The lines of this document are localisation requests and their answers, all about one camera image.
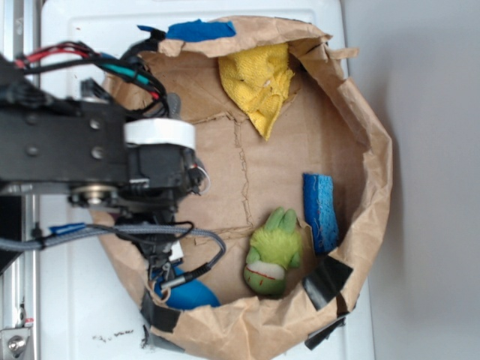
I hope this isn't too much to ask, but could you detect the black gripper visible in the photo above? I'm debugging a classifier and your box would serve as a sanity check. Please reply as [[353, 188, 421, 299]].
[[115, 118, 199, 270]]

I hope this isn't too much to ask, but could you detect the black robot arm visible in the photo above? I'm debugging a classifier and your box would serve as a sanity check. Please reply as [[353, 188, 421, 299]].
[[1, 40, 204, 272]]

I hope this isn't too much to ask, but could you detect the grey bunny plush toy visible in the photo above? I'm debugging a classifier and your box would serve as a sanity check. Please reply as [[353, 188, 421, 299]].
[[166, 93, 212, 196]]

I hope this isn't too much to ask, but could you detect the black tape patch top left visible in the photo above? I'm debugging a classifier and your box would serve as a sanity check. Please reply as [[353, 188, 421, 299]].
[[120, 30, 166, 68]]

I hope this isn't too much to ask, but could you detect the black tape patch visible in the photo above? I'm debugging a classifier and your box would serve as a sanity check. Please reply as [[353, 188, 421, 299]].
[[140, 289, 182, 333], [301, 256, 353, 311], [120, 30, 166, 68]]

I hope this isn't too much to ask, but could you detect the blue plastic bowl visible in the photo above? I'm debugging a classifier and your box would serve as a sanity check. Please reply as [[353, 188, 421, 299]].
[[151, 271, 221, 311]]

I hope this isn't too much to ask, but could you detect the yellow cloth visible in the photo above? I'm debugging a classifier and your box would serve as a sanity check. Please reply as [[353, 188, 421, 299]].
[[218, 43, 294, 140]]

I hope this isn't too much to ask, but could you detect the brown paper bag bin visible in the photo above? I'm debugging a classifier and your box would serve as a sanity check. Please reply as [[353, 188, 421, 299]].
[[100, 16, 392, 359]]

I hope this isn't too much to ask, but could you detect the green plush toy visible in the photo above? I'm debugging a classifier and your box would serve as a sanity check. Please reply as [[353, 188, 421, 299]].
[[243, 207, 303, 296]]

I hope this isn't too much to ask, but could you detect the blue tape strip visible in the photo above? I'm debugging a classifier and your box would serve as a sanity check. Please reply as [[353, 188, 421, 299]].
[[137, 19, 236, 42]]

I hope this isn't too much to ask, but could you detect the black tape patch bottom left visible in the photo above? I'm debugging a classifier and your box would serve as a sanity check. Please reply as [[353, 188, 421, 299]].
[[140, 289, 182, 333]]

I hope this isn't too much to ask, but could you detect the blue sponge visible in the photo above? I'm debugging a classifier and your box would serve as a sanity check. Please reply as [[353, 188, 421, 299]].
[[303, 173, 339, 254]]

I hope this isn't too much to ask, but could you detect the black tape patch right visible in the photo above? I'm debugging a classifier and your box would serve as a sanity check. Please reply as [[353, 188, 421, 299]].
[[301, 256, 353, 311]]

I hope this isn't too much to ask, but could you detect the black tape strip bottom right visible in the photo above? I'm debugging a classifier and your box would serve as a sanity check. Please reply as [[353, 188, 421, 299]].
[[304, 313, 347, 350]]

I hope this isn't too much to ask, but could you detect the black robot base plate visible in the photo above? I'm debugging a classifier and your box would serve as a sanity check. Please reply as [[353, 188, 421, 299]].
[[0, 194, 27, 275]]

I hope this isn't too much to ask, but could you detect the grey braided cable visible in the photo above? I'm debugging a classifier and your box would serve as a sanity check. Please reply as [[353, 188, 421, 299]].
[[0, 222, 227, 290]]

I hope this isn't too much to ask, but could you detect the aluminium frame rail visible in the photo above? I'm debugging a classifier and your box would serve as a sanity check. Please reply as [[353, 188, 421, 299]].
[[0, 0, 41, 360]]

